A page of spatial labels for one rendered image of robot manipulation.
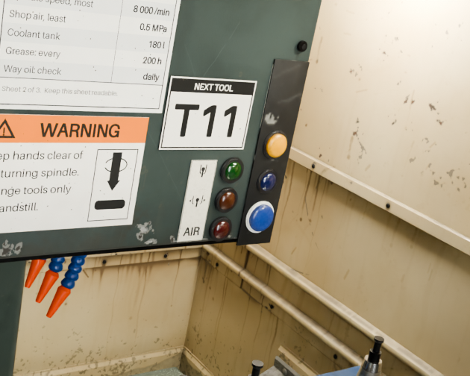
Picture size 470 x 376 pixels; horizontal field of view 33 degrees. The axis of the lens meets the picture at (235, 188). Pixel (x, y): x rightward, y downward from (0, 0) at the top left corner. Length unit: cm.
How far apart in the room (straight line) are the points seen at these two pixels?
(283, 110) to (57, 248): 26
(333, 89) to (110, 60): 113
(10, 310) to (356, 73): 85
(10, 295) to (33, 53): 95
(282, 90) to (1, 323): 93
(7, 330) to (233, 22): 99
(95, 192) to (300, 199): 119
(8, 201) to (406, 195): 107
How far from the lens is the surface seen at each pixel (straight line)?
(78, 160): 71
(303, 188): 187
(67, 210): 73
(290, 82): 81
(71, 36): 68
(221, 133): 78
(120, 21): 69
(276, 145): 82
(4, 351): 163
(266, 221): 84
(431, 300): 163
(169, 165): 76
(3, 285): 155
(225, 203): 81
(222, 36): 75
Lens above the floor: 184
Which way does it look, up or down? 18 degrees down
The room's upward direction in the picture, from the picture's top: 11 degrees clockwise
